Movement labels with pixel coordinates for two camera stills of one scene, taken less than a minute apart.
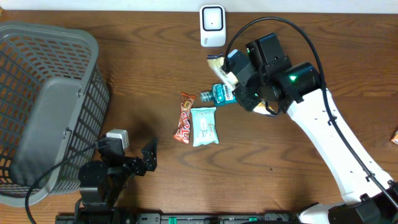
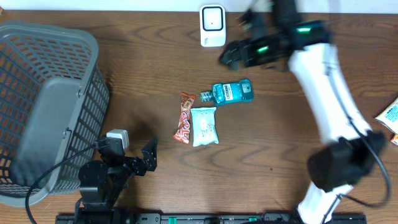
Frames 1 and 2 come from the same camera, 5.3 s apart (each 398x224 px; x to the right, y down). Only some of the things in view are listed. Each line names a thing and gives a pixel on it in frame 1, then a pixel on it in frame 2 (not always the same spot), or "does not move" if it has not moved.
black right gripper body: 252,94 → 261,48
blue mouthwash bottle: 221,94 does not move
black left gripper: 149,163 does not move
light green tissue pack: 204,126 does not move
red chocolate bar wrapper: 182,133 does not move
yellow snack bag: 230,78 → 389,117
